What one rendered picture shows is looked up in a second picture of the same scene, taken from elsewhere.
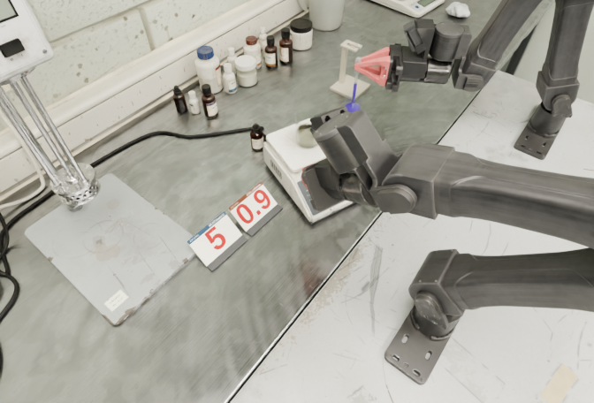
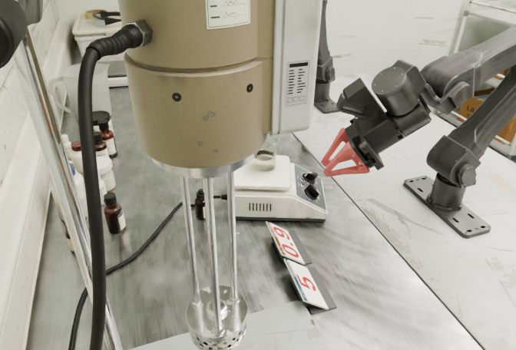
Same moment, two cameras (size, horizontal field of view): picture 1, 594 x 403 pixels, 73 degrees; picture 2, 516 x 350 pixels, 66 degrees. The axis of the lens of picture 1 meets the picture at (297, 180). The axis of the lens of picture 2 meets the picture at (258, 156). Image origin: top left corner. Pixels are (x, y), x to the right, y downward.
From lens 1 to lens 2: 63 cm
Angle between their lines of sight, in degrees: 46
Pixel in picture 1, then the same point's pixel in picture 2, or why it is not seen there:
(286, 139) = (249, 176)
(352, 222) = (337, 200)
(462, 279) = (476, 137)
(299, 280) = (378, 252)
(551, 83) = (322, 62)
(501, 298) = (497, 129)
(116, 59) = not seen: outside the picture
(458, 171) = (471, 57)
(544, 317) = not seen: hidden behind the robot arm
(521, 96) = not seen: hidden behind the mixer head
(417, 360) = (473, 222)
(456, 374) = (484, 213)
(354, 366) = (468, 255)
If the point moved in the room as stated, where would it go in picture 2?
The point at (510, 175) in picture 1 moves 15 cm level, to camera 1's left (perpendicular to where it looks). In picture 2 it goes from (491, 44) to (478, 68)
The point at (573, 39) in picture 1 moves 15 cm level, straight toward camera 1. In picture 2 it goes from (323, 30) to (350, 43)
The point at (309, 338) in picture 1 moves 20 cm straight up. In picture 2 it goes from (436, 269) to (468, 178)
